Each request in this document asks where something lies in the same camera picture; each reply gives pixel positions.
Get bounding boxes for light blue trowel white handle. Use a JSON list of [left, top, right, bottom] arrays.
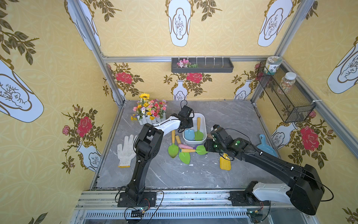
[[184, 129, 195, 141]]

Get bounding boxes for yellow plastic scoop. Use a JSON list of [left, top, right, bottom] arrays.
[[219, 154, 231, 171]]

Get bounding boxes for green pointed trowel yellow handle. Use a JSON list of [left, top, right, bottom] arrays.
[[168, 130, 179, 158]]

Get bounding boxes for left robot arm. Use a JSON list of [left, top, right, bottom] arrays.
[[117, 105, 194, 207]]

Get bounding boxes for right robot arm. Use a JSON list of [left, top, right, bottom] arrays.
[[205, 125, 329, 216]]

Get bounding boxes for white plastic storage box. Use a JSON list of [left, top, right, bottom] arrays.
[[183, 113, 207, 145]]

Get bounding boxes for artificial flowers white fence planter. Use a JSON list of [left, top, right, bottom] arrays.
[[131, 93, 167, 125]]

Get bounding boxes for light blue dustpan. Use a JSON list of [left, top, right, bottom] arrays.
[[256, 134, 278, 158]]

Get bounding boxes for small pink flowers on shelf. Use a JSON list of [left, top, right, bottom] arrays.
[[177, 58, 198, 68]]

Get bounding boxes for white work glove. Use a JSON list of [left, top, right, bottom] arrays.
[[117, 134, 137, 168]]

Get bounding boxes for clear jar white lid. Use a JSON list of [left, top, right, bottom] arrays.
[[278, 72, 296, 94]]

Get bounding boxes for jar with patterned lid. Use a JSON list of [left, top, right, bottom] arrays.
[[263, 56, 282, 75]]

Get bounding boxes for purple trowel pink handle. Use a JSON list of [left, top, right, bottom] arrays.
[[178, 144, 197, 149]]

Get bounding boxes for green narrow trowel yellow handle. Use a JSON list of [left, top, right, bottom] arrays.
[[175, 135, 191, 165]]

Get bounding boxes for dark wall shelf tray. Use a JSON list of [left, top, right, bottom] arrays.
[[171, 57, 234, 73]]

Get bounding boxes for black wire mesh basket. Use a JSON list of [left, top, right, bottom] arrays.
[[257, 62, 316, 123]]

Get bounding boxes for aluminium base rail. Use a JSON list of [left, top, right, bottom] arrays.
[[70, 189, 319, 224]]

